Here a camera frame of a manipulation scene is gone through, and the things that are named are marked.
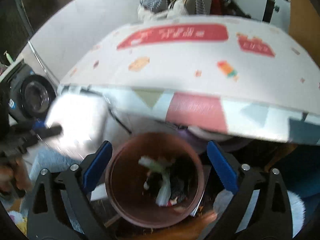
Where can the wooden door panel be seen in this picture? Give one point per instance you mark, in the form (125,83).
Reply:
(304,25)

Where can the white mop pole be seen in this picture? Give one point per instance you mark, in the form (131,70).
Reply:
(49,74)

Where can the brown round trash bin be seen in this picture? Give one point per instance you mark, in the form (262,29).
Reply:
(132,189)

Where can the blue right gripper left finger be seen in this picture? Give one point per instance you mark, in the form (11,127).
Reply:
(94,165)

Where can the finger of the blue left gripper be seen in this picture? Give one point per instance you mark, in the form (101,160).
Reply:
(48,132)

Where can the cartoon print table mat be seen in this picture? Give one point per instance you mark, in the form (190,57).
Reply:
(223,74)

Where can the white fleece clothes pile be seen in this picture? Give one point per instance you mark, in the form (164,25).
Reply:
(165,10)

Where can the person's left hand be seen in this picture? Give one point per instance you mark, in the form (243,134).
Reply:
(17,171)

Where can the white plastic bag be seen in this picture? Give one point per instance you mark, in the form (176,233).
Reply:
(161,167)

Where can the washing machine door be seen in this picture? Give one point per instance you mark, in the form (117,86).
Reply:
(31,95)

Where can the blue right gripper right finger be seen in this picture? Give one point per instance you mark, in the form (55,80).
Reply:
(225,165)

